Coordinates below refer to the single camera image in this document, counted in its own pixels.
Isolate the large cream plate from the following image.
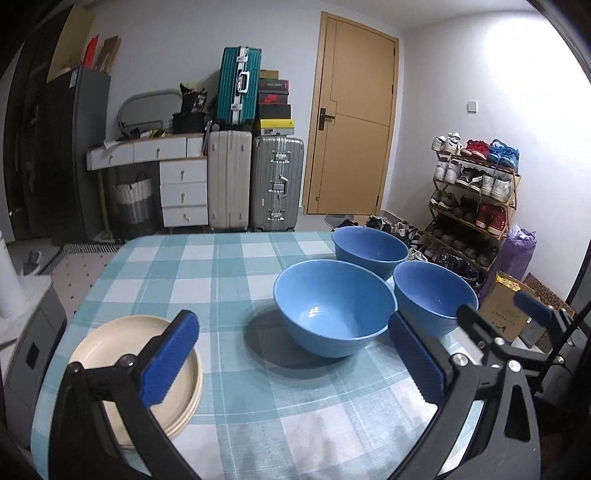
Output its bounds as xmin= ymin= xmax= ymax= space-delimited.
xmin=69 ymin=315 xmax=204 ymax=439

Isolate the large blue bowl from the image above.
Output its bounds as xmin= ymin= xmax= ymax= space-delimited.
xmin=273 ymin=259 xmax=398 ymax=359

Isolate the cardboard box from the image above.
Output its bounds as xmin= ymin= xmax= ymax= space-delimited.
xmin=479 ymin=271 xmax=536 ymax=343

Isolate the purple bag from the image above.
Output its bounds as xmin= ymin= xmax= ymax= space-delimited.
xmin=478 ymin=224 xmax=537 ymax=300

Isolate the grey side cabinet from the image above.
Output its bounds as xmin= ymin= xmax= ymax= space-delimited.
xmin=1 ymin=275 xmax=67 ymax=450

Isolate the shoe rack with shoes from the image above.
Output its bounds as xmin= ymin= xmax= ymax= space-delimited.
xmin=421 ymin=132 xmax=521 ymax=290

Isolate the white kettle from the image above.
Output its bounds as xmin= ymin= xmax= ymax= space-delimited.
xmin=0 ymin=234 xmax=27 ymax=318

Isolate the teal plaid tablecloth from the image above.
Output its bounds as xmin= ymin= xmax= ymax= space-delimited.
xmin=30 ymin=230 xmax=486 ymax=480

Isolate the woven laundry basket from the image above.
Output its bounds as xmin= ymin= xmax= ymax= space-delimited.
xmin=114 ymin=171 xmax=153 ymax=225

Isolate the wooden door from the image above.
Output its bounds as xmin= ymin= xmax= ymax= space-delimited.
xmin=301 ymin=12 xmax=399 ymax=215

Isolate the silver grey suitcase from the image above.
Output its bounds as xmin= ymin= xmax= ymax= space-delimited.
xmin=249 ymin=135 xmax=304 ymax=231

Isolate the white drawer desk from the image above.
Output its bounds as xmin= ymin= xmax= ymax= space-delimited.
xmin=86 ymin=133 xmax=208 ymax=229

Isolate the stack of shoe boxes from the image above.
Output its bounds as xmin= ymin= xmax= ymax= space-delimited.
xmin=256 ymin=69 xmax=296 ymax=136

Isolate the beige suitcase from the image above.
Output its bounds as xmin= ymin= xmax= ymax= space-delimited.
xmin=207 ymin=131 xmax=252 ymax=231

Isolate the oval mirror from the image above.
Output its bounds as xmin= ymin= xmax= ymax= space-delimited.
xmin=116 ymin=89 xmax=182 ymax=135

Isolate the black refrigerator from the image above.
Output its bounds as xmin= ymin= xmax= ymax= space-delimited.
xmin=44 ymin=67 xmax=110 ymax=245

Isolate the teal suitcase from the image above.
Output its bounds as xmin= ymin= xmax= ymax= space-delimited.
xmin=216 ymin=46 xmax=262 ymax=126

